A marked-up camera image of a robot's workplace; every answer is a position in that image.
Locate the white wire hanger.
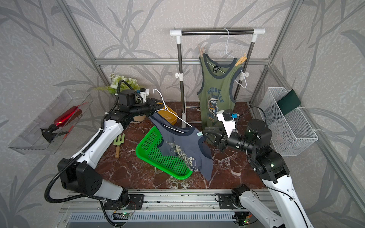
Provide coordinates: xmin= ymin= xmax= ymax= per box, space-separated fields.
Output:
xmin=153 ymin=88 xmax=193 ymax=128
xmin=224 ymin=28 xmax=247 ymax=88

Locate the navy blue tank top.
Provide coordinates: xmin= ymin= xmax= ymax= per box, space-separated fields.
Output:
xmin=149 ymin=113 xmax=213 ymax=181

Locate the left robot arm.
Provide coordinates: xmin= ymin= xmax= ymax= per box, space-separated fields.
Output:
xmin=44 ymin=80 xmax=165 ymax=206

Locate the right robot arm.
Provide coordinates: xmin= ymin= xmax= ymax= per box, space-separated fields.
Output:
xmin=202 ymin=109 xmax=313 ymax=228

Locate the green tank top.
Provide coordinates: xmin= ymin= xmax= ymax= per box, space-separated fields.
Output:
xmin=197 ymin=53 xmax=243 ymax=129

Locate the yellow plastic tray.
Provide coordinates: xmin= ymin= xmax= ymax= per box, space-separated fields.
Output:
xmin=158 ymin=106 xmax=177 ymax=125

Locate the potted artificial flower plant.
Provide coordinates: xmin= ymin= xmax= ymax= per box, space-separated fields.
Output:
xmin=95 ymin=73 xmax=142 ymax=124

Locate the green plastic basket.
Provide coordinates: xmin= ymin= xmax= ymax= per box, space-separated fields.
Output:
xmin=136 ymin=126 xmax=193 ymax=180

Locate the green garden fork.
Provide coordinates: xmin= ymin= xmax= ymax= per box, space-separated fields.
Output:
xmin=113 ymin=134 xmax=125 ymax=159

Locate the wooden clothespin left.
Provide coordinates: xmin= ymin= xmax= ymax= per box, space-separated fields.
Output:
xmin=198 ymin=46 xmax=205 ymax=58

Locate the wooden clothespin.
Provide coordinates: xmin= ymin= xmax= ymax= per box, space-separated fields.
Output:
xmin=198 ymin=46 xmax=205 ymax=58
xmin=235 ymin=53 xmax=247 ymax=67

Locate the metal clothes rack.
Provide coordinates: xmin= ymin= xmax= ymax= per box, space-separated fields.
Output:
xmin=169 ymin=28 xmax=266 ymax=121

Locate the wooden clothespin right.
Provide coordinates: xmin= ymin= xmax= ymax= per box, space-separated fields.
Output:
xmin=235 ymin=53 xmax=247 ymax=67

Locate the red spray bottle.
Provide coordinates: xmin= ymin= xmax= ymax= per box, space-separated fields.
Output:
xmin=41 ymin=106 xmax=83 ymax=143

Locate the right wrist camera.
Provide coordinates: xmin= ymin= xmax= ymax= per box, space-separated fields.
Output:
xmin=217 ymin=109 xmax=239 ymax=138

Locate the white wire mesh basket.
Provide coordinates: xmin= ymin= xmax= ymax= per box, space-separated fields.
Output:
xmin=259 ymin=87 xmax=318 ymax=156

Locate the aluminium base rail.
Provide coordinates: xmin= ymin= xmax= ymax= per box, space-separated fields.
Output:
xmin=60 ymin=189 xmax=231 ymax=212

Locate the clear plastic wall shelf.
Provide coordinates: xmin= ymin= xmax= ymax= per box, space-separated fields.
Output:
xmin=9 ymin=89 xmax=93 ymax=155

